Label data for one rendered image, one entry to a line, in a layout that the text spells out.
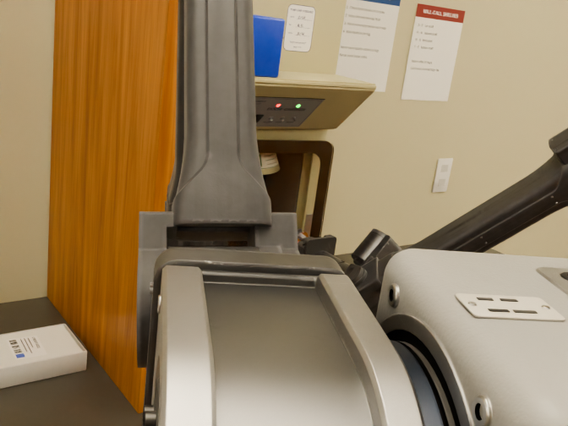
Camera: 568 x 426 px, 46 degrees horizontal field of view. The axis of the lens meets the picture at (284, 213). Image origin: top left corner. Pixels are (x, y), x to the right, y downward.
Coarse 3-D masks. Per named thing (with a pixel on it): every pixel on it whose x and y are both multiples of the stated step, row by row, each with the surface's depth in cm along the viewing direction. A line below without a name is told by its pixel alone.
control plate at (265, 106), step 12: (264, 96) 107; (264, 108) 110; (276, 108) 112; (288, 108) 113; (300, 108) 115; (312, 108) 116; (264, 120) 114; (276, 120) 116; (288, 120) 117; (300, 120) 119
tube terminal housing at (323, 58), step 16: (256, 0) 112; (272, 0) 113; (288, 0) 115; (304, 0) 117; (320, 0) 119; (336, 0) 121; (272, 16) 114; (320, 16) 120; (336, 16) 122; (320, 32) 121; (336, 32) 123; (320, 48) 122; (336, 48) 125; (288, 64) 119; (304, 64) 121; (320, 64) 124; (336, 64) 126
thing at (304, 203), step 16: (272, 144) 120; (288, 144) 121; (304, 144) 123; (320, 144) 125; (272, 160) 121; (288, 160) 122; (304, 160) 124; (320, 160) 126; (272, 176) 122; (288, 176) 123; (304, 176) 125; (320, 176) 127; (272, 192) 123; (288, 192) 125; (304, 192) 127; (320, 192) 128; (272, 208) 124; (288, 208) 126; (304, 208) 128; (320, 208) 130; (304, 224) 129; (320, 224) 131
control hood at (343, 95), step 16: (256, 80) 103; (272, 80) 104; (288, 80) 107; (304, 80) 108; (320, 80) 111; (336, 80) 114; (352, 80) 118; (272, 96) 108; (288, 96) 110; (304, 96) 112; (320, 96) 113; (336, 96) 115; (352, 96) 117; (368, 96) 119; (320, 112) 119; (336, 112) 121; (256, 128) 117; (272, 128) 119; (288, 128) 121; (304, 128) 123; (320, 128) 125
